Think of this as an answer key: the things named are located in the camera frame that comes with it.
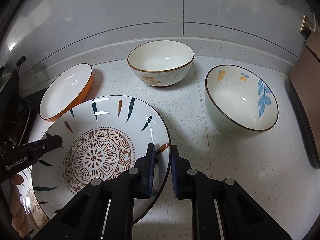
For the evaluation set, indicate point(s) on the large floral patterned plate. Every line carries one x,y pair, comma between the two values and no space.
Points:
101,138

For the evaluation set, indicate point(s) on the rose gold rice cooker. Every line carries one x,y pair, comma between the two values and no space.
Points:
304,87

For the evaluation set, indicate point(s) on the green bowl blue leaves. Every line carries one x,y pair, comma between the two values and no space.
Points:
239,103

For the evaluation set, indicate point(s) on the wall power socket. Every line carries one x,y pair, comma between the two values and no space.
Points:
306,27

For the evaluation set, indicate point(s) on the black gas stove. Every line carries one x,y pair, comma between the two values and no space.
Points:
15,112

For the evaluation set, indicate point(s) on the white bowl brown rim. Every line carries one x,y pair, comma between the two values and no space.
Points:
161,63

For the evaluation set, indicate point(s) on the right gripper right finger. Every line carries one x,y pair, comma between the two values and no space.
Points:
179,173

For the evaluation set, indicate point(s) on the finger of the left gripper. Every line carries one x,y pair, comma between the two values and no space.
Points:
37,149

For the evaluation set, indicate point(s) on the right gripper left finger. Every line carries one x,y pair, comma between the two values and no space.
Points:
146,167

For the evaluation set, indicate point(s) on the orange white shallow plate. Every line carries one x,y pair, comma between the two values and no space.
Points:
67,90

